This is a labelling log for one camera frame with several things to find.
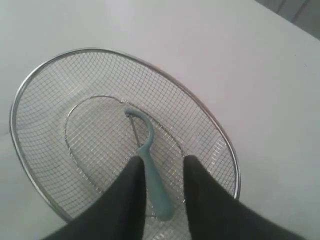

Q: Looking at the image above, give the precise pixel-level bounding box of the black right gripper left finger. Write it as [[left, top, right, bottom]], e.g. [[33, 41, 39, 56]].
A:
[[46, 156, 147, 240]]

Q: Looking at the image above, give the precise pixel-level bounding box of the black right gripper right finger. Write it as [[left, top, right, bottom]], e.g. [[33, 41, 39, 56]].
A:
[[183, 155, 303, 240]]

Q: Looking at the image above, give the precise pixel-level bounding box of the teal handled vegetable peeler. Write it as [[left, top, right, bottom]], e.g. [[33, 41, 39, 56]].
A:
[[124, 108, 175, 222]]

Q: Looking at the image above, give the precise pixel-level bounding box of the oval wire mesh basket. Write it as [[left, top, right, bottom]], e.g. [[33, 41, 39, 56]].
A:
[[9, 48, 241, 240]]

